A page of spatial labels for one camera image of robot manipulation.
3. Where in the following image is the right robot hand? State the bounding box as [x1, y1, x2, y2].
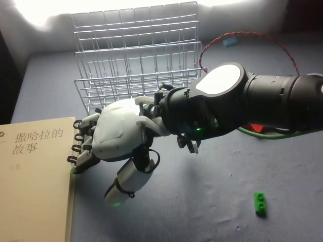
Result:
[67, 97, 162, 209]

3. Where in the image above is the cream paperback book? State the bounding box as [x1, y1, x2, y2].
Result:
[0, 116, 76, 242]

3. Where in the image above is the red toy brick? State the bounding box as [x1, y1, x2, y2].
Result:
[248, 123, 265, 134]

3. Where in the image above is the blue toy brick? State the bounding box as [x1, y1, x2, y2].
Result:
[222, 35, 238, 48]

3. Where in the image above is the green toy brick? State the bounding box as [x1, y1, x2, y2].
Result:
[253, 192, 267, 217]

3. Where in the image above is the silver wire rack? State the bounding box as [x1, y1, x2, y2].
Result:
[71, 1, 209, 115]

